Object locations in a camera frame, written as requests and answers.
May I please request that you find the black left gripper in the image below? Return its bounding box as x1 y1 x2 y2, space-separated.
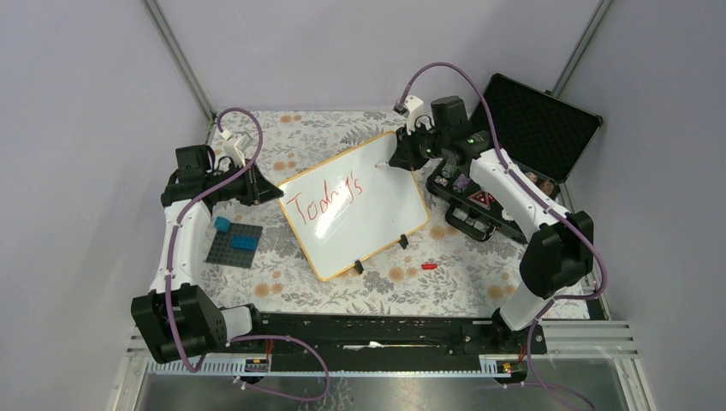
207 158 283 206

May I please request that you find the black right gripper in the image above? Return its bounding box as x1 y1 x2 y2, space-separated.
390 120 449 172

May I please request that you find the yellow framed whiteboard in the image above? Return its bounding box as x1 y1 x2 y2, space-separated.
279 132 430 281

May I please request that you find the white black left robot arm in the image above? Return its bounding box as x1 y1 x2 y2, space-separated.
130 145 283 372

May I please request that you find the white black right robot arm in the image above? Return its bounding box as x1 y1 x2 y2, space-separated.
388 95 594 353

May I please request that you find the loose blue lego brick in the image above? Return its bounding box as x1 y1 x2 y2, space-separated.
213 217 231 233

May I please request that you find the grey blue lego plate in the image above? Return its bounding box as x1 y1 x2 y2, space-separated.
205 223 263 269

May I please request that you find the black poker chip case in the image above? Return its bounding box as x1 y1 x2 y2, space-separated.
426 74 604 244

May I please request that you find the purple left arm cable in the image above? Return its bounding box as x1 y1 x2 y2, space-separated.
163 107 332 402

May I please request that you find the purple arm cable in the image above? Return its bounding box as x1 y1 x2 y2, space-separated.
394 62 610 409
163 107 332 402

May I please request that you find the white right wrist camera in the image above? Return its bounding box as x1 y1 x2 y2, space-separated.
394 95 432 135

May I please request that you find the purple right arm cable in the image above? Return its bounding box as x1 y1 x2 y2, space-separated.
394 62 610 409

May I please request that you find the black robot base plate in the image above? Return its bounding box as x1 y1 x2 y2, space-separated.
221 313 547 362

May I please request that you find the grey slotted cable duct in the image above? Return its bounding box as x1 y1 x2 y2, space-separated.
146 355 528 378

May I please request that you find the aluminium frame rail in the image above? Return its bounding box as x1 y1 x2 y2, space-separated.
140 0 216 122

